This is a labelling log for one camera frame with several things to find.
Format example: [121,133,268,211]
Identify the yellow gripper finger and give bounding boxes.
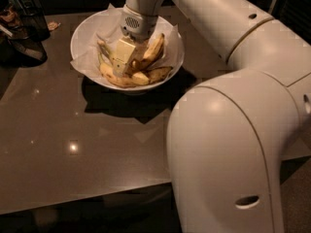
[113,37,136,77]

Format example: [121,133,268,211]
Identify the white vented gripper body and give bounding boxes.
[120,6,158,43]

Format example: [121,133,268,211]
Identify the curved yellow banana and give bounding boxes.
[110,49,151,86]

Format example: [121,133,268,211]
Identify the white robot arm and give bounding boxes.
[121,0,311,233]

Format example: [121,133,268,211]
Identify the white ceramic bowl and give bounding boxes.
[70,7,186,96]

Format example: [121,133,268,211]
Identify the bottom left yellow banana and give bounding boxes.
[98,53,135,88]

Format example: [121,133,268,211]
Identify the upper right yellow banana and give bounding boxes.
[130,33,165,71]

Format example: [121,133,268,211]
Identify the lower right yellow banana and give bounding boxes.
[145,66,172,84]

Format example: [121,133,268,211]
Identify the white paper liner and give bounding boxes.
[70,3,180,80]

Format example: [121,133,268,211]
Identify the small crumpled wrapper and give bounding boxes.
[48,21,60,31]

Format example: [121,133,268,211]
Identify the black mesh basket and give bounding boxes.
[9,8,50,66]

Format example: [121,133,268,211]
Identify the dark items at left edge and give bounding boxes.
[0,0,29,47]

